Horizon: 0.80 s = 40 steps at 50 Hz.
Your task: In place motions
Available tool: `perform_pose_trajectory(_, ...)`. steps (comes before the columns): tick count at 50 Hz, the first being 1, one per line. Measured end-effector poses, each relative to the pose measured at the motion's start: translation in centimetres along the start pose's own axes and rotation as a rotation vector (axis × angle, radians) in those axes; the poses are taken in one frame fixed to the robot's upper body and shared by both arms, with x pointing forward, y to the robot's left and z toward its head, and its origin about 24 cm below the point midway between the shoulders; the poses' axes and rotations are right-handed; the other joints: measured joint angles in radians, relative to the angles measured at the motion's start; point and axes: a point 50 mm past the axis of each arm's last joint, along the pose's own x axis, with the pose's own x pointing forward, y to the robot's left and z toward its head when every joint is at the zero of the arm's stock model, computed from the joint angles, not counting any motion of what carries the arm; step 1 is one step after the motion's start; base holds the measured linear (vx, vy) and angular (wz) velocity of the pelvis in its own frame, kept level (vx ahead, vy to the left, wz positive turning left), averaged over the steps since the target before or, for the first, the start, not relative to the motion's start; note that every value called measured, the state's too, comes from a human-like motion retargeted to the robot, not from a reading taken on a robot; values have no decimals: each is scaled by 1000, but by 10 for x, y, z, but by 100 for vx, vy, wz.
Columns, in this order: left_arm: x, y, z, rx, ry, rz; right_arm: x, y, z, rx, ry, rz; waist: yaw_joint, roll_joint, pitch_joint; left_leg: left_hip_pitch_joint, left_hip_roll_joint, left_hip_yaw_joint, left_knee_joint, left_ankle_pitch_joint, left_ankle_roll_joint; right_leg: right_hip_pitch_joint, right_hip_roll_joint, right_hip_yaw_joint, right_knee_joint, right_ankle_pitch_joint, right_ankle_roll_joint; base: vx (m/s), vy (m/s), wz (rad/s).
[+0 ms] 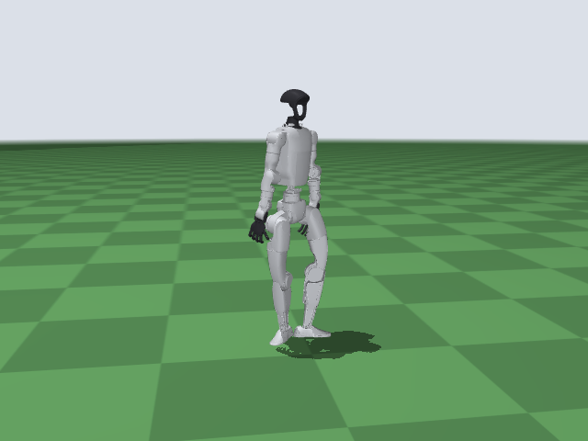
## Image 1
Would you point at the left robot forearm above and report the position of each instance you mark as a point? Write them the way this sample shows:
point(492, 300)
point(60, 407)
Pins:
point(314, 189)

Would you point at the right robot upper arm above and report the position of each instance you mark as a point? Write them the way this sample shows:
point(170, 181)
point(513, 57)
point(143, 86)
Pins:
point(275, 140)

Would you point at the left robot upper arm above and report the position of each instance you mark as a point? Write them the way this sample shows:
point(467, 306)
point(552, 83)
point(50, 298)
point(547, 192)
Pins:
point(315, 170)

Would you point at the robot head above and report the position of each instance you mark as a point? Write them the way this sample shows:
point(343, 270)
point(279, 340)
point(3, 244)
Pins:
point(295, 97)

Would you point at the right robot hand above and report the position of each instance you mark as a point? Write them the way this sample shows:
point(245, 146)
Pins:
point(258, 229)

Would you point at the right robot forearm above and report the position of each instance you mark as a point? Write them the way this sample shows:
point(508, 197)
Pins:
point(265, 203)

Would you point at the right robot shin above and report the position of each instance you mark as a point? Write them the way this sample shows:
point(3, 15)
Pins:
point(281, 298)

